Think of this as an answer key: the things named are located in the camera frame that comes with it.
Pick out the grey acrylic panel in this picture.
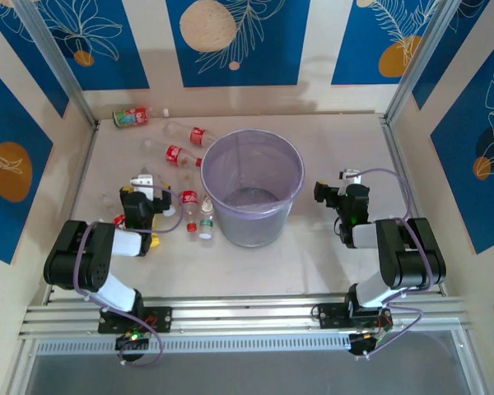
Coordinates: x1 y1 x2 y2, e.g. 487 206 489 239
22 353 474 395

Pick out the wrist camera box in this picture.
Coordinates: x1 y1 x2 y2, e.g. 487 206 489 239
130 174 154 195
339 168 361 186

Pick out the bottle with green red label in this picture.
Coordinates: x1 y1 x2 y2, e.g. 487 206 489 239
113 105 170 129

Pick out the crushed clear bottle red label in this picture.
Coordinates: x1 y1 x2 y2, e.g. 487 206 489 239
100 191 128 228

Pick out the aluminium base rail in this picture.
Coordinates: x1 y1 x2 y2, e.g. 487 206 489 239
18 292 477 342

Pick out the aluminium frame post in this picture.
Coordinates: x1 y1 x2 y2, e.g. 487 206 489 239
383 0 458 123
12 0 99 128

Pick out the grey slotted cable duct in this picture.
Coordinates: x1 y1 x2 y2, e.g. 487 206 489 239
35 333 355 357

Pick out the clear bottle green label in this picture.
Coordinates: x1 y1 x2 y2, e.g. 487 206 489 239
197 196 216 242

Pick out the clear plastic bottle red label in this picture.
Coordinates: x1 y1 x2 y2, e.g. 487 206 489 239
142 137 203 169

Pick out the aluminium side rail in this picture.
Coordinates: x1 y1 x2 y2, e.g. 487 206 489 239
44 123 100 305
380 118 445 297

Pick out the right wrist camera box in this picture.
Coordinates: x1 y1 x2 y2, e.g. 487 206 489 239
339 168 361 186

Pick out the clear bottle red white label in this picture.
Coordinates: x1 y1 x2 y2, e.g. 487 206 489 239
162 121 218 148

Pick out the clear bottle red label red cap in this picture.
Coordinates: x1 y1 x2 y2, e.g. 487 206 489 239
177 174 201 234

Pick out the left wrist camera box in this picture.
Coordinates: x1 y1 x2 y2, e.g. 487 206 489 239
130 174 154 195

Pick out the translucent purple plastic bin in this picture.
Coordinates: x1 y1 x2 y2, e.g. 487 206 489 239
200 128 305 248

